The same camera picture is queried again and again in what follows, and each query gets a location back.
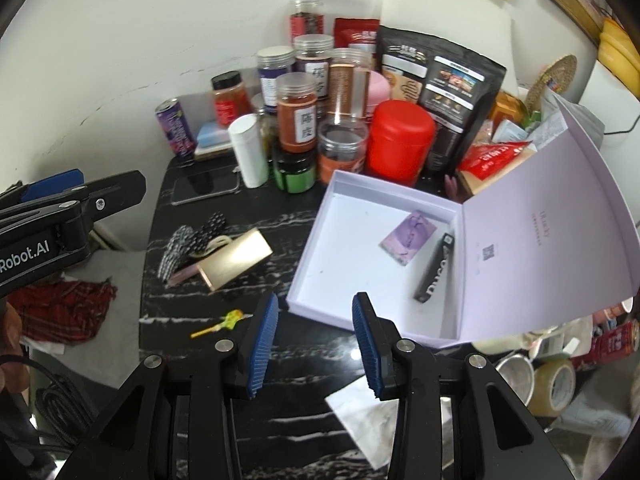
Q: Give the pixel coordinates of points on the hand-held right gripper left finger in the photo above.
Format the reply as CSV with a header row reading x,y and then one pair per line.
x,y
262,345

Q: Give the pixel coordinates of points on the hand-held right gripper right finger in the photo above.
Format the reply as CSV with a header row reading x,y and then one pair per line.
x,y
367,345

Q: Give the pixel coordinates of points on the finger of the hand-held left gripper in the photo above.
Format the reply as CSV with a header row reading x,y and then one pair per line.
x,y
55,182
117,187

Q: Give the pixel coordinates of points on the black white checked hair clip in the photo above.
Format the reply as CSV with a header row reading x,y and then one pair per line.
x,y
172,252

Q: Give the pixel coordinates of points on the gold rectangular box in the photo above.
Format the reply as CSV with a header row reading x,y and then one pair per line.
x,y
235,257

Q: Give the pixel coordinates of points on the lavender gift box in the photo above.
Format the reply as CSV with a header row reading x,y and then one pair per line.
x,y
360,240

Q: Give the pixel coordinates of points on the pink cosmetic tube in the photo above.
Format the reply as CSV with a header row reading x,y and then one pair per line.
x,y
182,275

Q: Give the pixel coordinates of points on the person's left hand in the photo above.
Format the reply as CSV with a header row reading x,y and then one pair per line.
x,y
7,327

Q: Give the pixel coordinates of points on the red plaid cloth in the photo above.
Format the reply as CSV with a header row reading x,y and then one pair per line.
x,y
60,310

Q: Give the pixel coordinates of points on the purple drink can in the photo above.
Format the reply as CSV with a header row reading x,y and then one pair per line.
x,y
175,130

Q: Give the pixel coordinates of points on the smartphone in clear case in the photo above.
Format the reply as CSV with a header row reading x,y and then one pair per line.
x,y
202,185

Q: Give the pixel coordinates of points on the black slim carton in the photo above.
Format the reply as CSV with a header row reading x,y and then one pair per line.
x,y
435,267

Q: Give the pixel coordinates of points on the black beaded cream hair clip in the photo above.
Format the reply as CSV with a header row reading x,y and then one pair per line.
x,y
210,232

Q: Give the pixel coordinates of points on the blue white flat box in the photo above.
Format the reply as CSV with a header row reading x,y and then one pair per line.
x,y
215,137

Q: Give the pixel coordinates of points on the purple marbled card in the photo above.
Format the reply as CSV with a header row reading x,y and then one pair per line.
x,y
407,237

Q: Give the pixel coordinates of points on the white cloth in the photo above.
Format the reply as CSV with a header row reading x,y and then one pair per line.
x,y
115,355

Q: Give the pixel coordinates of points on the white cylindrical bottle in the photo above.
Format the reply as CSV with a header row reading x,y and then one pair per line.
x,y
248,152

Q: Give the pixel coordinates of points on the red spice jar black lid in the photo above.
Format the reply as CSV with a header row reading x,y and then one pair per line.
x,y
227,102

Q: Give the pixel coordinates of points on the steel cup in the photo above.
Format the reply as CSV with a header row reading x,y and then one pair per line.
x,y
515,377

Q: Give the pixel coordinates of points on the small clear jar brown contents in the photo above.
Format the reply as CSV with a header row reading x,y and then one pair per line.
x,y
265,130

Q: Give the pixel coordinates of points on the green jar black lid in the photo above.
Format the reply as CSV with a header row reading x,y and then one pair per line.
x,y
295,172

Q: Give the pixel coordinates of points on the brown tape roll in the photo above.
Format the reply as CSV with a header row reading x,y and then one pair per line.
x,y
552,387

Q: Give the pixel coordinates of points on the clear jar purple label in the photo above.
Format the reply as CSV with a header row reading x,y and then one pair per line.
x,y
272,72

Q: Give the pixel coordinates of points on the clear jar orange powder white label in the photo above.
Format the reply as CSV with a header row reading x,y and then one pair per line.
x,y
297,115

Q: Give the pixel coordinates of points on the brown cardboard box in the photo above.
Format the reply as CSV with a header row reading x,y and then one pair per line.
x,y
475,182

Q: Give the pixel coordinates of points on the red plastic canister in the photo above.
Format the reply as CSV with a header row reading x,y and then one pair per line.
x,y
397,142

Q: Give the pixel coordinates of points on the red snack packet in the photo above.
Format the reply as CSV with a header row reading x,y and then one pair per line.
x,y
492,160

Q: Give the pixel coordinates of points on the clear jar dark contents white label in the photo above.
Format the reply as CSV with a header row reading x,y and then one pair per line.
x,y
315,57

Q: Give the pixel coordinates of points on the red drink can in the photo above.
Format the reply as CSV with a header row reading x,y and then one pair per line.
x,y
615,342

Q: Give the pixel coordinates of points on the tall clear jar red label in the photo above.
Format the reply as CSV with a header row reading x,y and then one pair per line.
x,y
306,20

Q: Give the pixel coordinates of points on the clear jar copper label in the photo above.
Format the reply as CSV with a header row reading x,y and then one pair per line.
x,y
348,85

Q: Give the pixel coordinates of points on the pink container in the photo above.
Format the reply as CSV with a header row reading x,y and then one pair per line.
x,y
379,92

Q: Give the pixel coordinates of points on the black stand-up pouch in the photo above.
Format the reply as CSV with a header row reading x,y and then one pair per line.
x,y
450,85

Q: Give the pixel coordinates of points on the orange box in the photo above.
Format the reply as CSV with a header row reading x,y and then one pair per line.
x,y
507,107

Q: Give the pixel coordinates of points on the red foil pouch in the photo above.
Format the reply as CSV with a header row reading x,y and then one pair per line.
x,y
356,35

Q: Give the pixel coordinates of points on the white printed paper sheet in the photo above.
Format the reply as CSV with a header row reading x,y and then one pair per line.
x,y
550,122

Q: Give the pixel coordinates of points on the round woven mat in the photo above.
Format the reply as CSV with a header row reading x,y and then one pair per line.
x,y
552,77

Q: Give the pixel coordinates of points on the white appliance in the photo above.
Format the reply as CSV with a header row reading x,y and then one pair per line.
x,y
607,95

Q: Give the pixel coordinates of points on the yellow plastic object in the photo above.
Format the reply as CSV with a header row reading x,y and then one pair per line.
x,y
620,45

